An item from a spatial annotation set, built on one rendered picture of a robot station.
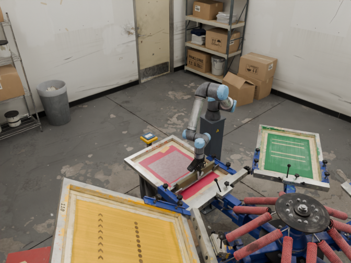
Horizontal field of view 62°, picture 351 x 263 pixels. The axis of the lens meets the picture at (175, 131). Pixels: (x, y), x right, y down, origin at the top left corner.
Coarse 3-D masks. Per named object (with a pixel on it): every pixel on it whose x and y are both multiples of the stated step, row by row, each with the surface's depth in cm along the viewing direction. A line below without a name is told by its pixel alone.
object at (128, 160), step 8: (160, 144) 279; (184, 144) 278; (144, 152) 268; (192, 152) 271; (128, 160) 257; (208, 160) 258; (136, 168) 248; (144, 176) 241; (152, 184) 235; (160, 184) 232; (216, 184) 232; (208, 192) 225; (192, 200) 218
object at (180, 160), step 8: (160, 152) 273; (168, 152) 273; (176, 152) 273; (168, 160) 263; (176, 160) 263; (184, 160) 263; (192, 160) 263; (184, 168) 254; (208, 176) 245; (216, 176) 245; (200, 184) 237
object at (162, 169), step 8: (144, 160) 263; (152, 160) 263; (160, 160) 263; (152, 168) 254; (160, 168) 254; (168, 168) 254; (176, 168) 254; (160, 176) 245; (168, 176) 245; (176, 176) 245; (168, 184) 237; (184, 192) 230; (192, 192) 230
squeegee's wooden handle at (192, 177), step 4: (208, 164) 242; (212, 164) 244; (204, 168) 238; (208, 168) 242; (212, 168) 246; (196, 172) 234; (204, 172) 240; (188, 176) 229; (192, 176) 230; (196, 176) 234; (184, 180) 226; (188, 180) 228; (192, 180) 232; (176, 184) 224; (180, 184) 223; (184, 184) 227; (188, 184) 231; (176, 188) 226
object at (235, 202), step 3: (228, 195) 215; (231, 195) 215; (219, 198) 218; (225, 198) 213; (228, 198) 212; (231, 198) 212; (234, 198) 212; (228, 201) 212; (231, 201) 210; (234, 201) 210; (237, 201) 210; (240, 201) 210; (228, 204) 213; (231, 204) 210; (234, 204) 208; (237, 204) 208; (240, 204) 209; (231, 207) 211
